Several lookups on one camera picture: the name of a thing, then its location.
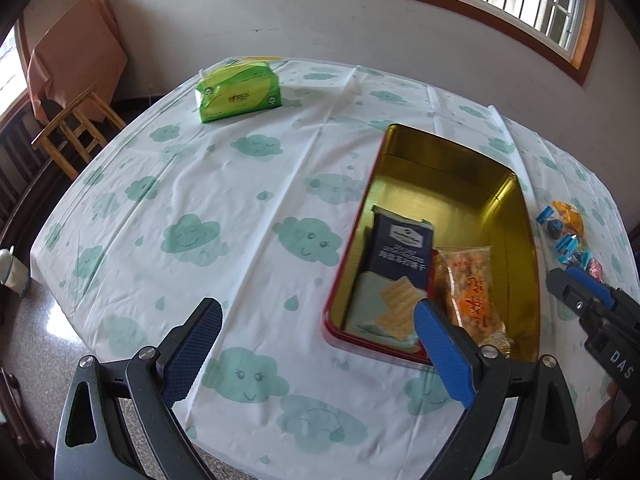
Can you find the cloud printed tablecloth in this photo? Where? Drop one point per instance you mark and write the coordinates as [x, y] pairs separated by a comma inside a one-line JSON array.
[[225, 185]]

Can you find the clear fried snack packet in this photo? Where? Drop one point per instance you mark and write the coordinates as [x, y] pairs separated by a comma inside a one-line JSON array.
[[470, 285]]

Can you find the orange snack packet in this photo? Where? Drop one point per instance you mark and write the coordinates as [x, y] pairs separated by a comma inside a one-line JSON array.
[[570, 217]]

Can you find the red tin box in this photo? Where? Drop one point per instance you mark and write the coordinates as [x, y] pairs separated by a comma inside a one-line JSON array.
[[450, 180]]

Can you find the blue candy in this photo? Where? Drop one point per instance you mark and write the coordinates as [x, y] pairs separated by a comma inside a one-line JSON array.
[[545, 216], [569, 250]]

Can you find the green tissue pack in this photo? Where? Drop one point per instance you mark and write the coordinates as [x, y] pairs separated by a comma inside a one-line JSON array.
[[235, 95]]

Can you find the pink folded table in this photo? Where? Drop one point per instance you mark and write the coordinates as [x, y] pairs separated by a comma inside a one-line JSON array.
[[75, 45]]

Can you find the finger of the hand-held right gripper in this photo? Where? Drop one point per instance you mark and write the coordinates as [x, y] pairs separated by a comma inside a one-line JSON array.
[[590, 285], [565, 290]]

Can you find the pink snack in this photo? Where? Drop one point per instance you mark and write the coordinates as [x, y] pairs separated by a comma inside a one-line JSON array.
[[595, 267]]

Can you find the dark blue cracker packet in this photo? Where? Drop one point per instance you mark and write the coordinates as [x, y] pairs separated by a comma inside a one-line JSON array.
[[400, 250]]

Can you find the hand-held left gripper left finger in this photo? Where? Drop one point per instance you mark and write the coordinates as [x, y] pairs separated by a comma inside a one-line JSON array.
[[192, 350]]

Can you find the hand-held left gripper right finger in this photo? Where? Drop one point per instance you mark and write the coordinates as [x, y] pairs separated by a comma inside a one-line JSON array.
[[445, 355]]

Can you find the dark wooden chair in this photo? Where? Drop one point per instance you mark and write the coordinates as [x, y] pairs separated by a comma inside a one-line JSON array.
[[20, 175]]

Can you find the white container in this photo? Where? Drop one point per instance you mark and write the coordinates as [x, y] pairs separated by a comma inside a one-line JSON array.
[[12, 270]]

